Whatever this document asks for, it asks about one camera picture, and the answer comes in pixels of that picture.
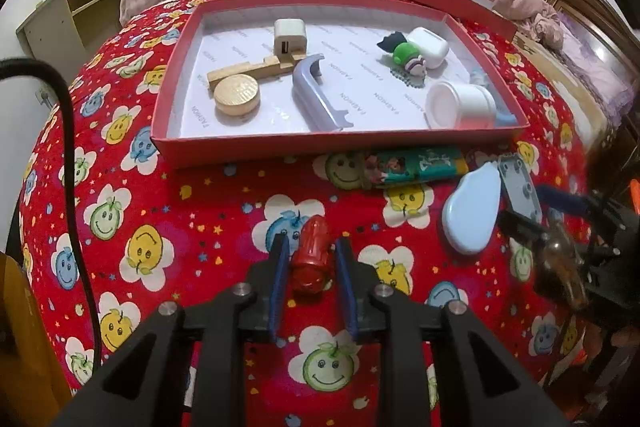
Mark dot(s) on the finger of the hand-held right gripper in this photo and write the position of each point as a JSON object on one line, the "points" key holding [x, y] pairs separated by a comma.
{"points": [[565, 199], [522, 227]]}

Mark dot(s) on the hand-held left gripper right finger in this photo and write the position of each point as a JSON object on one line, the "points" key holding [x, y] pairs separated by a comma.
{"points": [[347, 294]]}

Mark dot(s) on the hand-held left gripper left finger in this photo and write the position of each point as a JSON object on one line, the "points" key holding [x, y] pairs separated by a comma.
{"points": [[277, 294]]}

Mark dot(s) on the red toy hydrant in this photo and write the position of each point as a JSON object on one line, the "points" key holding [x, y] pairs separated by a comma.
{"points": [[311, 257]]}

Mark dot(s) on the red cardboard box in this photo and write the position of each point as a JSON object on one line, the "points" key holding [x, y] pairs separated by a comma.
{"points": [[370, 107]]}

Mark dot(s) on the white earbuds case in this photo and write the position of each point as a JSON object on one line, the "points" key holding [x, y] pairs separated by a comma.
{"points": [[432, 44]]}

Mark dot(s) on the white wall charger plug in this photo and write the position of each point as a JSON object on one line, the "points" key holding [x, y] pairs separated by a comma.
{"points": [[289, 34]]}

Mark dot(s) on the light blue oval case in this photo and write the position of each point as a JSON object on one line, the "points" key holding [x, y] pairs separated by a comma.
{"points": [[470, 207]]}

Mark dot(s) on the orange stool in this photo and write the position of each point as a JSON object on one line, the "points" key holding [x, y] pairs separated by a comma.
{"points": [[636, 194]]}

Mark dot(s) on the light blue plastic piece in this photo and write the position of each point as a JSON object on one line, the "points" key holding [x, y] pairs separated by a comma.
{"points": [[505, 114]]}

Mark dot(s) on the beige bed sheet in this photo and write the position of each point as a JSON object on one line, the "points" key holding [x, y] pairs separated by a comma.
{"points": [[555, 82]]}

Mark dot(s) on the teal printed card pack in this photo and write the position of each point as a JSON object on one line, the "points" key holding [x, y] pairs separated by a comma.
{"points": [[420, 164]]}

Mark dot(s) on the red flower printed blanket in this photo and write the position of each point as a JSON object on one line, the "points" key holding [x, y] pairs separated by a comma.
{"points": [[175, 217]]}

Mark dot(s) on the purple pillow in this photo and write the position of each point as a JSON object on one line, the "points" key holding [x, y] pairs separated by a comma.
{"points": [[595, 67]]}

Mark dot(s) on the white plastic jar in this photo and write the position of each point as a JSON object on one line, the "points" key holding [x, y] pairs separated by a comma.
{"points": [[457, 104]]}

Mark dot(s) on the round wooden disc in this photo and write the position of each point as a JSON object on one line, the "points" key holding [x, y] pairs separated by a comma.
{"points": [[237, 96]]}

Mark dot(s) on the green cartoon toy figure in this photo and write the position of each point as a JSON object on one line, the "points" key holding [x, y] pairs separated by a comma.
{"points": [[406, 54]]}

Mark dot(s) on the wooden block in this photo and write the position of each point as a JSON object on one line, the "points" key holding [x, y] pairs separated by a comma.
{"points": [[240, 69]]}

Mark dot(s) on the brown wooden furniture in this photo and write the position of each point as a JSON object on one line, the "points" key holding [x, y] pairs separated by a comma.
{"points": [[25, 347]]}

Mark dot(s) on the pale wooden shelf unit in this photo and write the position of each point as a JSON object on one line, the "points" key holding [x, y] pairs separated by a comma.
{"points": [[65, 12]]}

